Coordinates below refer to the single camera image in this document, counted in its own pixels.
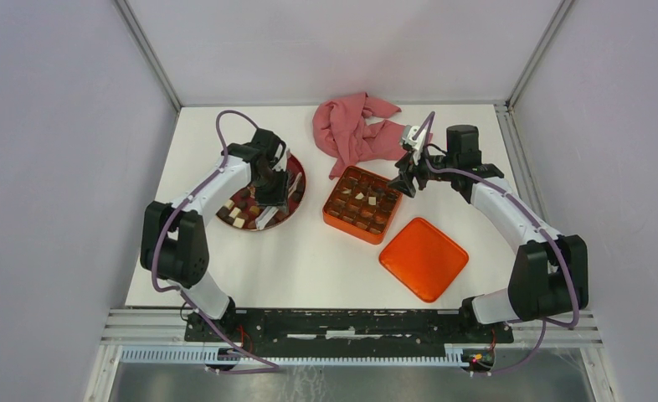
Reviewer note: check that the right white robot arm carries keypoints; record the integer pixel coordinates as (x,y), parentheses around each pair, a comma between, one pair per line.
(549,277)

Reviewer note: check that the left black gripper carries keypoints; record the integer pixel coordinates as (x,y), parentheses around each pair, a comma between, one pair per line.
(280,197)

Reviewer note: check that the orange box lid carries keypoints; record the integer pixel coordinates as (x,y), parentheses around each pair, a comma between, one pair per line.
(424,259)

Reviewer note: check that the orange chocolate box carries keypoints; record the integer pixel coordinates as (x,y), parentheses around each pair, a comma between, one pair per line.
(367,219)

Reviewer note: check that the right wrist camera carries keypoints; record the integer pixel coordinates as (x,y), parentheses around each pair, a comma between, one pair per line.
(414,140)

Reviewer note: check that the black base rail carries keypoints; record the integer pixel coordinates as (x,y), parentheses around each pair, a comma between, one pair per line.
(327,333)

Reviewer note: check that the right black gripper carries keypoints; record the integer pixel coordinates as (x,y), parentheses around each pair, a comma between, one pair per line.
(408,168)

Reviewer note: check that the round dark red plate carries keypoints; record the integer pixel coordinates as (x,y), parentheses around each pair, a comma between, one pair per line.
(242,212)

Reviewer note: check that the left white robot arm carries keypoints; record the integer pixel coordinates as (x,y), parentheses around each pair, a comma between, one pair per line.
(174,246)

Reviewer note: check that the pink cloth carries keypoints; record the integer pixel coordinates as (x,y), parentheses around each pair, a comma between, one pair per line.
(357,128)

